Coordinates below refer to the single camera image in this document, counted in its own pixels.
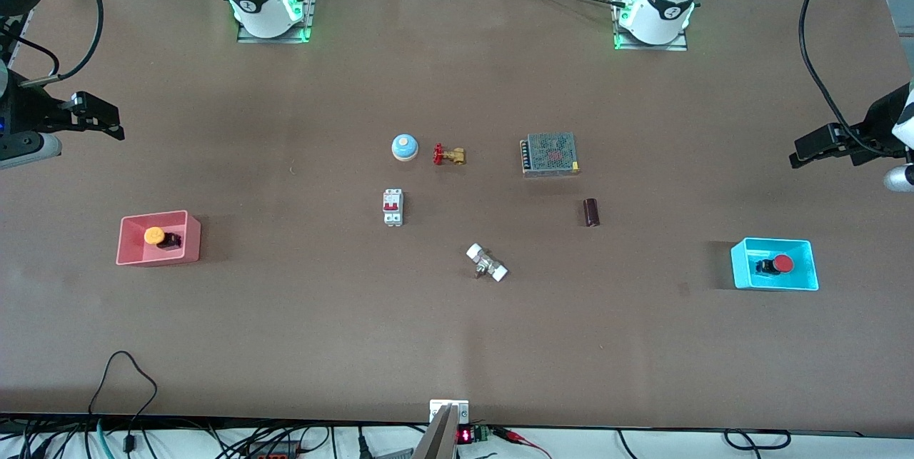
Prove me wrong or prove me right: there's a red clip lead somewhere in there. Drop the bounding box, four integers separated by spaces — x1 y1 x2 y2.
493 427 554 459

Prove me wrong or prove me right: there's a metal fitting with white caps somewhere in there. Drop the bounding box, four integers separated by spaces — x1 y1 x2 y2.
466 243 509 283

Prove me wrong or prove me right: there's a cyan plastic box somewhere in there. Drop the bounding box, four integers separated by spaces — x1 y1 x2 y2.
730 237 820 292

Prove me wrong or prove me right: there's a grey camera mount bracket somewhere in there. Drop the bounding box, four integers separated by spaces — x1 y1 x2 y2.
428 399 470 459

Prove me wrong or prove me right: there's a yellow push button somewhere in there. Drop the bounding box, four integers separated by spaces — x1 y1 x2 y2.
144 226 184 251

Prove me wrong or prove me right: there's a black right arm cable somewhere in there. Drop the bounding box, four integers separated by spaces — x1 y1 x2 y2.
0 0 105 85

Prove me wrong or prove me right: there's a pink plastic box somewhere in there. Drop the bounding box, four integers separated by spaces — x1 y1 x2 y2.
116 210 202 268

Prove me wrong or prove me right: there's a black coiled cable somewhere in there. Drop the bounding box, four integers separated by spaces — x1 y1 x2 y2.
723 429 791 453

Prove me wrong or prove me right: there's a metal mesh power supply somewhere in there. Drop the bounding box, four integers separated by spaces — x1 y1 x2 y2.
520 132 580 178

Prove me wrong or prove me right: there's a thin black looped cable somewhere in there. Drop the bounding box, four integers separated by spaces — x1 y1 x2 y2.
88 350 159 459

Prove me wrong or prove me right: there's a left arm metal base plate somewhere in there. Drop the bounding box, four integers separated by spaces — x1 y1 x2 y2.
613 0 688 52

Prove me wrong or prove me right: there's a red push button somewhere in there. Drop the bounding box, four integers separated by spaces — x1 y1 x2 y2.
755 255 795 276

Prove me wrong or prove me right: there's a teal cable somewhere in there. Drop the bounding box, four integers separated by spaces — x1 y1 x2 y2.
95 418 116 459

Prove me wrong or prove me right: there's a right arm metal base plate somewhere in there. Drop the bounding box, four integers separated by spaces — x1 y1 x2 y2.
237 0 315 44

